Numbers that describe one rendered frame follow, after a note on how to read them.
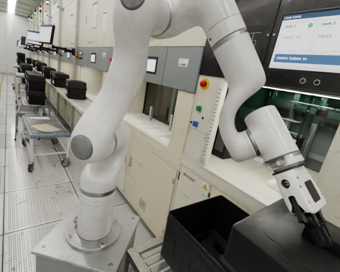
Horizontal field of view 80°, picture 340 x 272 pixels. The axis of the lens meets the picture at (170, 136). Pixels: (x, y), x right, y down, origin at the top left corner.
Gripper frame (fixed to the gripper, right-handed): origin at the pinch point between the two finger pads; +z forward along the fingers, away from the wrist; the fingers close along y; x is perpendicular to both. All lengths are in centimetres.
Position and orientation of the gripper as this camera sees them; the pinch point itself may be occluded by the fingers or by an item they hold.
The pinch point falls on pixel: (321, 235)
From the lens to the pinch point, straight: 60.1
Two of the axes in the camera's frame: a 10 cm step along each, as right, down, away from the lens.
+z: 3.0, 9.0, -3.2
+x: -5.5, 4.4, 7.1
